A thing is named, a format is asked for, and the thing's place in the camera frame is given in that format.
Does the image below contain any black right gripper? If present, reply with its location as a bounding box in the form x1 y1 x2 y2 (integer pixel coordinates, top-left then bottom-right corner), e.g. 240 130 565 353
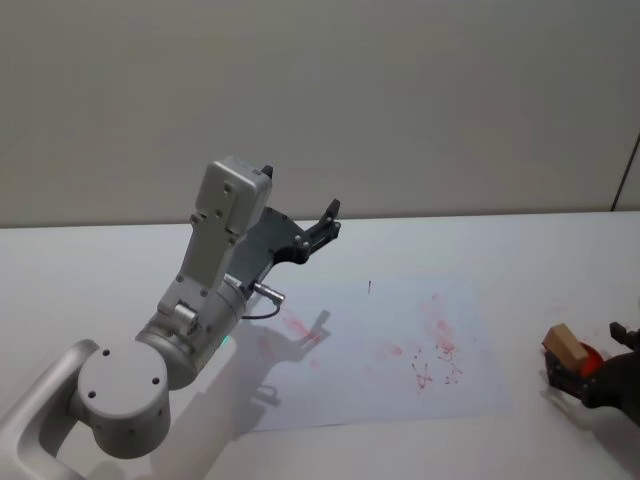
543 321 640 417

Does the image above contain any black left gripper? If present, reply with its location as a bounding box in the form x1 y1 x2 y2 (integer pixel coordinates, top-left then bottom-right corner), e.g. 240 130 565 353
227 164 344 296

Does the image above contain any wooden stamp with red face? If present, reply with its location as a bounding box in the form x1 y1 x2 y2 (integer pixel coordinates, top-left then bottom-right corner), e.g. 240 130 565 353
542 323 605 380

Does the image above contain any white paper with red marks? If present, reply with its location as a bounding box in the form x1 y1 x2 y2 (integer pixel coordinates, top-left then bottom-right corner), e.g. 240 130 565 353
238 285 514 434

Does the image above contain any thin cable with silver plug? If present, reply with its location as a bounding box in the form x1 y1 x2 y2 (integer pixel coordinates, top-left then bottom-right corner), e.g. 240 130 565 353
239 281 287 322

